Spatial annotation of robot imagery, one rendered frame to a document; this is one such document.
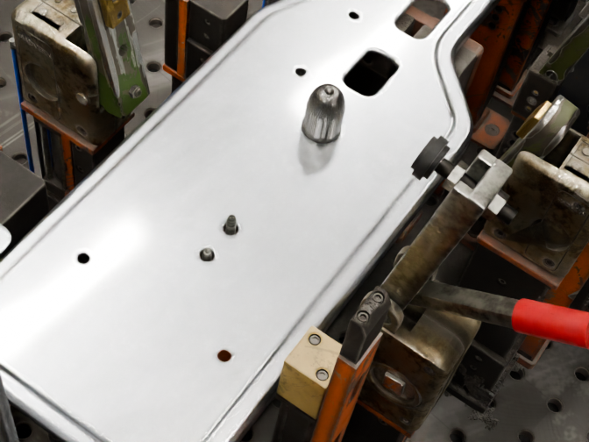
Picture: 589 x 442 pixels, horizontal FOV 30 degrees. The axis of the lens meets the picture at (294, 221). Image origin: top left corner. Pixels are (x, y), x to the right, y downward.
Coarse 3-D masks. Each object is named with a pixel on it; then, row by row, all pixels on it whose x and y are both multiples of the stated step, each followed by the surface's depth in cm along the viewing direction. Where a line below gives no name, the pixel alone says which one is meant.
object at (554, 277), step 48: (576, 144) 83; (528, 192) 85; (576, 192) 82; (480, 240) 92; (528, 240) 89; (576, 240) 85; (480, 288) 98; (528, 288) 94; (480, 336) 103; (480, 384) 108
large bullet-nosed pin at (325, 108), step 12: (324, 84) 87; (312, 96) 87; (324, 96) 86; (336, 96) 86; (312, 108) 87; (324, 108) 86; (336, 108) 87; (312, 120) 88; (324, 120) 87; (336, 120) 88; (312, 132) 89; (324, 132) 88; (336, 132) 89
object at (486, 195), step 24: (432, 144) 63; (432, 168) 63; (456, 168) 63; (480, 168) 64; (504, 168) 63; (456, 192) 62; (480, 192) 62; (504, 192) 63; (432, 216) 65; (456, 216) 63; (504, 216) 63; (432, 240) 66; (456, 240) 65; (408, 264) 70; (432, 264) 68; (384, 288) 73; (408, 288) 72
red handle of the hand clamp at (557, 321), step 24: (432, 288) 73; (456, 288) 73; (456, 312) 72; (480, 312) 70; (504, 312) 69; (528, 312) 68; (552, 312) 67; (576, 312) 67; (552, 336) 67; (576, 336) 66
